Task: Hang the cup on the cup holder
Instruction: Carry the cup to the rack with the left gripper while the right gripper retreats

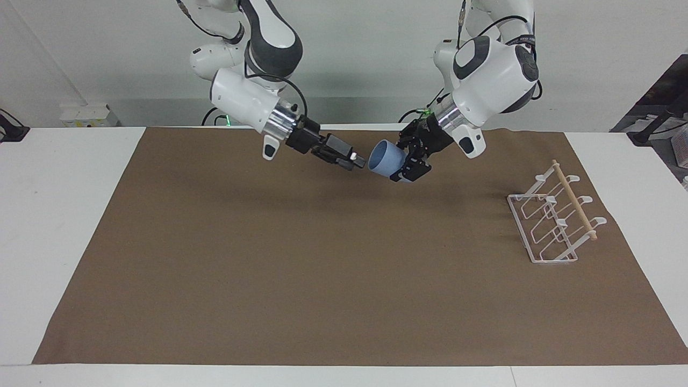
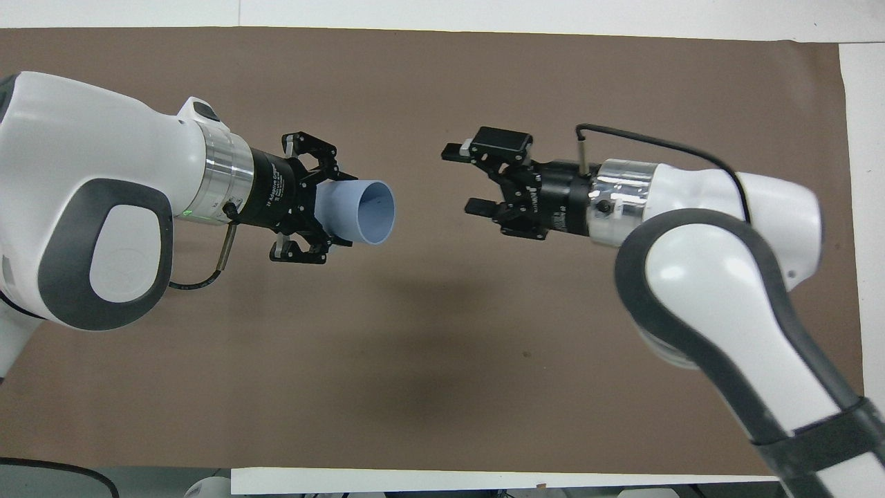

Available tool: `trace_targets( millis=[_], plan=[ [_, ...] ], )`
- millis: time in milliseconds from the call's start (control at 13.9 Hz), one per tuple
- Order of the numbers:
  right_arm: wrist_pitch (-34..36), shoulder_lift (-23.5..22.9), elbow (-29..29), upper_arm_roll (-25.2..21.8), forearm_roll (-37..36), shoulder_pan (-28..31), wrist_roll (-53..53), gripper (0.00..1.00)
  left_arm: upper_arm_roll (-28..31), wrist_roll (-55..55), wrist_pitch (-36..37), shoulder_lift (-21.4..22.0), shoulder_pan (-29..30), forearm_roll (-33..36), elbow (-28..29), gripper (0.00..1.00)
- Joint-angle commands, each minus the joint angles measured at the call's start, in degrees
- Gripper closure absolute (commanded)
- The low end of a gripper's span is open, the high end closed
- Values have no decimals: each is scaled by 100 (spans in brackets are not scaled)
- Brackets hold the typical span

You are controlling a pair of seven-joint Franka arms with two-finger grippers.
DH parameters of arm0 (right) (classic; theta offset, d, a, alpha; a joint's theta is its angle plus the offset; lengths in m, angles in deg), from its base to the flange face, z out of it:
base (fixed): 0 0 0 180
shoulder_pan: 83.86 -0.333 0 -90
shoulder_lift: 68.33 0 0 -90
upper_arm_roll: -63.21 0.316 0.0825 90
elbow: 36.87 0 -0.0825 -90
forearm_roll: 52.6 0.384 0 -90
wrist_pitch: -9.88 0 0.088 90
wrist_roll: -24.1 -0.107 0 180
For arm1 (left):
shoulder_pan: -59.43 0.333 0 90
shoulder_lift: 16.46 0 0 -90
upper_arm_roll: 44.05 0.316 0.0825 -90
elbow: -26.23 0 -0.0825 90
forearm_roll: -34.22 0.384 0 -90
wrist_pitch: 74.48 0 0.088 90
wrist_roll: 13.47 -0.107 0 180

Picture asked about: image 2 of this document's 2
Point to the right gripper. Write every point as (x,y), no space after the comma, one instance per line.
(556,197)

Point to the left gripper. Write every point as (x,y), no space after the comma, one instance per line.
(273,190)

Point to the light blue cup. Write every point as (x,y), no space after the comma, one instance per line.
(346,207)

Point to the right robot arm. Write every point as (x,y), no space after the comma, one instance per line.
(719,277)

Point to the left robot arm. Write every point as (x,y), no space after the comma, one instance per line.
(62,152)

